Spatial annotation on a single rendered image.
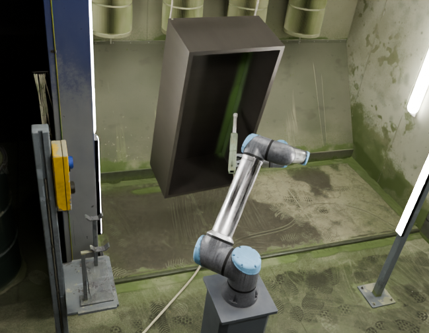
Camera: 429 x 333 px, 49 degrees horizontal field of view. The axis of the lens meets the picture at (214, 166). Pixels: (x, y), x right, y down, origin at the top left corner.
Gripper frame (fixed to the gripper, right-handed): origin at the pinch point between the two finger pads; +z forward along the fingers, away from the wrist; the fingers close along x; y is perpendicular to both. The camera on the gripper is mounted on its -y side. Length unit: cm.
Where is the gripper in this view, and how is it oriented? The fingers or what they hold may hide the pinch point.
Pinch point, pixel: (231, 158)
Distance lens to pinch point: 312.5
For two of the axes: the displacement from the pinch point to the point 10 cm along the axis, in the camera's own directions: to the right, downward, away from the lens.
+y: 0.7, 5.4, 8.4
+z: -10.0, -0.1, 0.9
